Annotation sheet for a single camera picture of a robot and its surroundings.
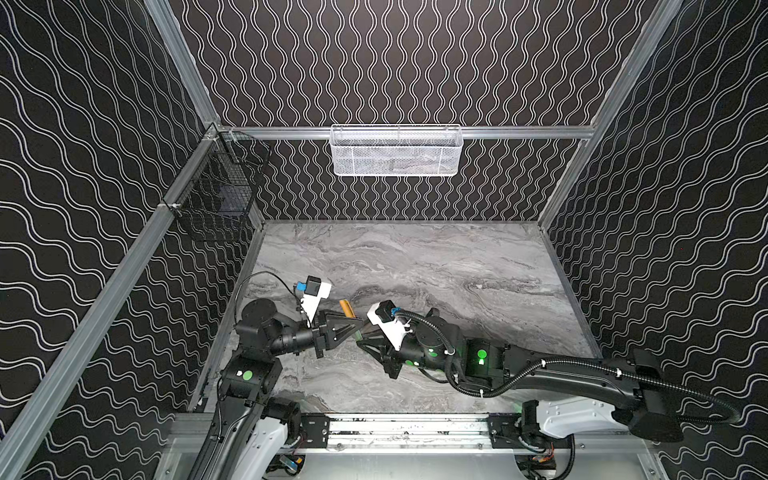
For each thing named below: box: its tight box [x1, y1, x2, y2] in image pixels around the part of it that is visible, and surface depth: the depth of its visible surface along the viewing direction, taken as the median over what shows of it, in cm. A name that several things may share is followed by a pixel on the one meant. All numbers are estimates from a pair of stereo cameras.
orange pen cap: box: [339, 299, 356, 318], surface depth 61 cm
